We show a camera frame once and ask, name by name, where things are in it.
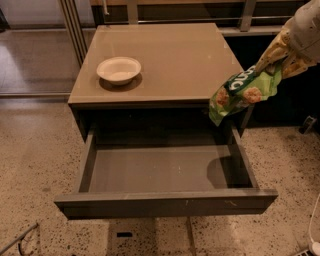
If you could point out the open grey top drawer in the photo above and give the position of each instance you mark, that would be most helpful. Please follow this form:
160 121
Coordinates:
198 173

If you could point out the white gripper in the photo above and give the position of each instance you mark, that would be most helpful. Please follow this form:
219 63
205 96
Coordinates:
306 31

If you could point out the metal railing frame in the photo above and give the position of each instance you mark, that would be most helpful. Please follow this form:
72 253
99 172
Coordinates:
239 14

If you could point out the grey floor rod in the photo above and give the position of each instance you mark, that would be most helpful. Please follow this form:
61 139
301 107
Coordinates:
18 240

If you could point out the grey sliding door frame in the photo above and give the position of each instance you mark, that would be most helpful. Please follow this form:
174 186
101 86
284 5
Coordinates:
73 27

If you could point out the green rice chip bag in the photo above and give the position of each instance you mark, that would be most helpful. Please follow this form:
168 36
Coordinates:
242 90

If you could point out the grey drawer cabinet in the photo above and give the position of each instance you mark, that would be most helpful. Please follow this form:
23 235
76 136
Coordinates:
182 66

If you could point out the white paper bowl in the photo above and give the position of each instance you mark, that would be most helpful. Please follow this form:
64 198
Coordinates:
119 70

